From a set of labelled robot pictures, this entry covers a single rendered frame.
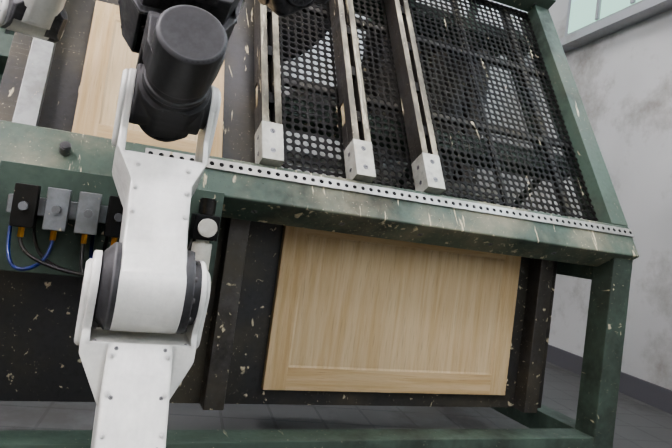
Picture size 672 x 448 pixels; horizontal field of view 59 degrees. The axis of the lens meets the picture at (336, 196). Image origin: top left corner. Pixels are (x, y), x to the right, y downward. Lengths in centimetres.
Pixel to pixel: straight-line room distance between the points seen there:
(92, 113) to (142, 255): 70
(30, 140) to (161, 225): 58
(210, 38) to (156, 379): 55
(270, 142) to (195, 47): 70
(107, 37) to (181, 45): 85
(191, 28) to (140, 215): 32
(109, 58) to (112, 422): 105
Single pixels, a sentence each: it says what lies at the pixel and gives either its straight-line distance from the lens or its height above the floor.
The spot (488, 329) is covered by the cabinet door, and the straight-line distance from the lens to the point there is 223.
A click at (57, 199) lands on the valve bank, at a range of 140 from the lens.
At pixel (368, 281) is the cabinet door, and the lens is 196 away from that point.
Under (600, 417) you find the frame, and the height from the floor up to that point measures 25.
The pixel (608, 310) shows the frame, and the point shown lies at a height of 61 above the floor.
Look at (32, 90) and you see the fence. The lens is 165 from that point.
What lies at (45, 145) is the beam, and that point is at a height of 86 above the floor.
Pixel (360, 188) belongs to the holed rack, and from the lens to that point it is 170.
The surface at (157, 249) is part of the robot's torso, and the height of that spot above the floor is 69.
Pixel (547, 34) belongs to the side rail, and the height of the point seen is 170.
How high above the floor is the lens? 76
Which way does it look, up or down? 3 degrees up
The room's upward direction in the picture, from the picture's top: 8 degrees clockwise
